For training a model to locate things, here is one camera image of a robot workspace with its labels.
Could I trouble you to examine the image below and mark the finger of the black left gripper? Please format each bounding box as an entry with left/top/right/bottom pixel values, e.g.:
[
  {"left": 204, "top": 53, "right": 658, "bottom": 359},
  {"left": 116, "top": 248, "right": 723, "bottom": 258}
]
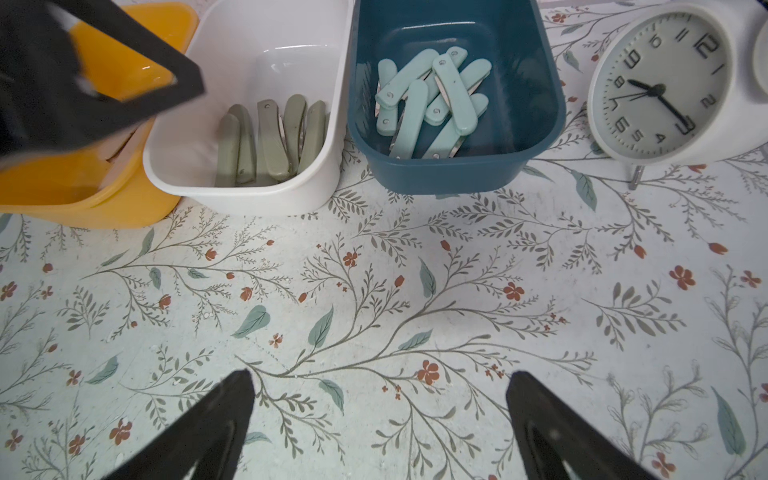
[{"left": 0, "top": 0, "right": 206, "bottom": 158}]

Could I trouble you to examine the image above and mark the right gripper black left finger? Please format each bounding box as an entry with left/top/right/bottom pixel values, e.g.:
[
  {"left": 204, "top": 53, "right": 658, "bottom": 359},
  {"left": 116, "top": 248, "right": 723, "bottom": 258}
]
[{"left": 107, "top": 370, "right": 255, "bottom": 480}]

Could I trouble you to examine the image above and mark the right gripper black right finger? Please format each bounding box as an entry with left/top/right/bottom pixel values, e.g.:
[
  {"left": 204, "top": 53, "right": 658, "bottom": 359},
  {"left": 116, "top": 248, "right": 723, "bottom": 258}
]
[{"left": 506, "top": 371, "right": 653, "bottom": 479}]

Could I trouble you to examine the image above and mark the yellow storage box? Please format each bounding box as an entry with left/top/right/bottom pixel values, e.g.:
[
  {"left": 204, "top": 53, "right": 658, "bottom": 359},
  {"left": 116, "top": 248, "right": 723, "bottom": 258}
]
[{"left": 1, "top": 1, "right": 204, "bottom": 229}]

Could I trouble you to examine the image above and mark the olive green fruit knife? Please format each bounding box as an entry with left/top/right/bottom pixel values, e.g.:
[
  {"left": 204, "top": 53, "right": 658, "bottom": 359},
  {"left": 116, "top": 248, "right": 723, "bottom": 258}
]
[
  {"left": 215, "top": 113, "right": 241, "bottom": 187},
  {"left": 228, "top": 104, "right": 257, "bottom": 185},
  {"left": 298, "top": 100, "right": 326, "bottom": 173},
  {"left": 283, "top": 94, "right": 307, "bottom": 175},
  {"left": 257, "top": 99, "right": 291, "bottom": 185}
]

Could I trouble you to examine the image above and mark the white storage box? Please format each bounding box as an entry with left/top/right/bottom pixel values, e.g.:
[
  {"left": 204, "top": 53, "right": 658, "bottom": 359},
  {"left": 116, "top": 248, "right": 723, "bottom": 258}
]
[{"left": 143, "top": 1, "right": 355, "bottom": 216}]

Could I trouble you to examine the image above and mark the mint green fruit knife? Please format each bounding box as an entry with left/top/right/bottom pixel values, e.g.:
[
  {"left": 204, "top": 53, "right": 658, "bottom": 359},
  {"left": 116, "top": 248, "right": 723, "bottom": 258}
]
[
  {"left": 422, "top": 93, "right": 489, "bottom": 159},
  {"left": 389, "top": 80, "right": 429, "bottom": 160},
  {"left": 425, "top": 54, "right": 492, "bottom": 136},
  {"left": 448, "top": 75, "right": 478, "bottom": 136},
  {"left": 424, "top": 46, "right": 468, "bottom": 105},
  {"left": 376, "top": 58, "right": 400, "bottom": 138},
  {"left": 376, "top": 49, "right": 439, "bottom": 108}
]

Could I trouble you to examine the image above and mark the dark teal storage box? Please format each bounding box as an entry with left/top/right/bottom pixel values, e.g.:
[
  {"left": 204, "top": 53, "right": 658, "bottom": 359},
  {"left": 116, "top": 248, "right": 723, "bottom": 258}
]
[{"left": 349, "top": 1, "right": 566, "bottom": 195}]

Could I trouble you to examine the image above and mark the white alarm clock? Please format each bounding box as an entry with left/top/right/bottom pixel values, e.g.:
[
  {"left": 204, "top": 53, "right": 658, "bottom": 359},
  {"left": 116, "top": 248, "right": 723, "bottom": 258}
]
[{"left": 587, "top": 1, "right": 767, "bottom": 189}]

